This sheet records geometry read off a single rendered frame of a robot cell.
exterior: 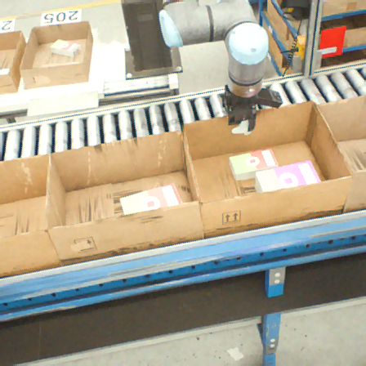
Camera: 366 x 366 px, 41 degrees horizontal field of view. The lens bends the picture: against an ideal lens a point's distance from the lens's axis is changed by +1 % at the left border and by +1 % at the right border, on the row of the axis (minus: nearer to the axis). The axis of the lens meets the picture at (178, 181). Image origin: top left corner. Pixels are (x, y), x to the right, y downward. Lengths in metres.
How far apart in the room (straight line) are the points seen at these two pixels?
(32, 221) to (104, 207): 0.21
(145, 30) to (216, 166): 0.85
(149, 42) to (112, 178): 0.83
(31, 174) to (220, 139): 0.57
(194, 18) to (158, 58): 0.97
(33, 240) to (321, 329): 1.36
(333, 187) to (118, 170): 0.63
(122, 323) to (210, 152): 0.59
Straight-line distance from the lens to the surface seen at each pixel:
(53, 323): 1.61
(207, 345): 2.17
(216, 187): 1.45
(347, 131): 1.62
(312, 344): 2.20
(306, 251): 1.44
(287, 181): 1.38
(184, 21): 1.25
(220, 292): 1.57
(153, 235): 1.29
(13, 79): 2.31
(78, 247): 1.31
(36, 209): 1.54
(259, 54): 1.19
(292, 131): 1.54
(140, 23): 2.13
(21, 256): 1.34
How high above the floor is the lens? 1.96
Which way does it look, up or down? 46 degrees down
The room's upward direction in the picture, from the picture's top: 8 degrees counter-clockwise
